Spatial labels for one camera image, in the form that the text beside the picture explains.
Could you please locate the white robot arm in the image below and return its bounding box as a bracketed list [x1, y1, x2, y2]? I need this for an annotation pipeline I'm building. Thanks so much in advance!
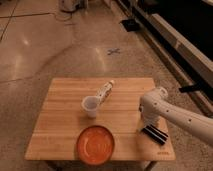
[139, 87, 213, 147]

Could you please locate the orange plate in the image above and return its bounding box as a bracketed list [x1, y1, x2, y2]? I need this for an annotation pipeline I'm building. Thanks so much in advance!
[76, 125, 115, 165]

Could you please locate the white ceramic cup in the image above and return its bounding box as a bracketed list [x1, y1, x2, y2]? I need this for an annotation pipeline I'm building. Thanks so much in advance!
[81, 96, 100, 118]

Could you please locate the black striped eraser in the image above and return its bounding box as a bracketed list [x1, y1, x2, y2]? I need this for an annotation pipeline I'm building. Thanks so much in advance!
[142, 125, 168, 145]

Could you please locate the wooden folding table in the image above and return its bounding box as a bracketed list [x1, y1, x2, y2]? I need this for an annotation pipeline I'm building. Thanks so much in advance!
[25, 78, 175, 161]

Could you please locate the white tube with label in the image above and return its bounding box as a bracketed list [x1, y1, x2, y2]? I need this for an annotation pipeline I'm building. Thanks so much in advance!
[96, 80, 115, 103]

